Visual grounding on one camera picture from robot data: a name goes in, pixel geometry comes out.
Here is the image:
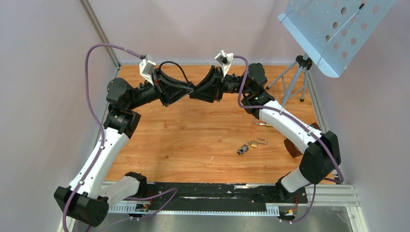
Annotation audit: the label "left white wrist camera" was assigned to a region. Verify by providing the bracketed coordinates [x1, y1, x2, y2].
[139, 55, 156, 85]

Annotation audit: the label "small padlock keys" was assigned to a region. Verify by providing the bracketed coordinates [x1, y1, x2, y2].
[237, 145, 249, 155]

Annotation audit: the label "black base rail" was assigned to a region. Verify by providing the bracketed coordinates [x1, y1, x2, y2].
[105, 181, 359, 221]

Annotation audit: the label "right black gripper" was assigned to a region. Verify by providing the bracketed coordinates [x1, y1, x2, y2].
[190, 65, 251, 102]

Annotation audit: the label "brown wooden metronome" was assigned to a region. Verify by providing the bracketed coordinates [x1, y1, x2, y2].
[278, 121, 321, 158]

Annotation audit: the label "black cable lock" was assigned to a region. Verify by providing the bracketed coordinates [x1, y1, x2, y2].
[159, 60, 190, 85]

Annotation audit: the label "small brass padlock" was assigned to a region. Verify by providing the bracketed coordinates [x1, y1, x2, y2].
[249, 138, 268, 147]

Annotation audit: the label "grey stand tripod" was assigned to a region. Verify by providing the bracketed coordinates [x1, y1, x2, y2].
[265, 53, 313, 106]

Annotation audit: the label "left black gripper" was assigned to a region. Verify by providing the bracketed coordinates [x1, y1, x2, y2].
[127, 67, 193, 110]

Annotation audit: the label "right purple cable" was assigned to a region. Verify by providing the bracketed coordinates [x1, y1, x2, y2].
[233, 55, 345, 185]

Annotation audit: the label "large brass padlock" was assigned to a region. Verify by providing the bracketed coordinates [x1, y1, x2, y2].
[253, 118, 272, 127]

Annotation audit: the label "light blue music stand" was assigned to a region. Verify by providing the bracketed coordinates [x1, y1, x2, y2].
[278, 0, 395, 78]

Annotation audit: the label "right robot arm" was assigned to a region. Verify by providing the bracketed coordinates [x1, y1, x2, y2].
[190, 63, 341, 202]

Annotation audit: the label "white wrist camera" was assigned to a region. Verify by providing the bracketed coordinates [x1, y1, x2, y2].
[139, 55, 156, 85]
[215, 49, 234, 77]

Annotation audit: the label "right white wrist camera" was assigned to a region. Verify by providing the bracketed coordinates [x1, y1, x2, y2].
[215, 49, 234, 77]

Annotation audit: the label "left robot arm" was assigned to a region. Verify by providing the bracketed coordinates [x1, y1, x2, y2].
[54, 69, 195, 227]

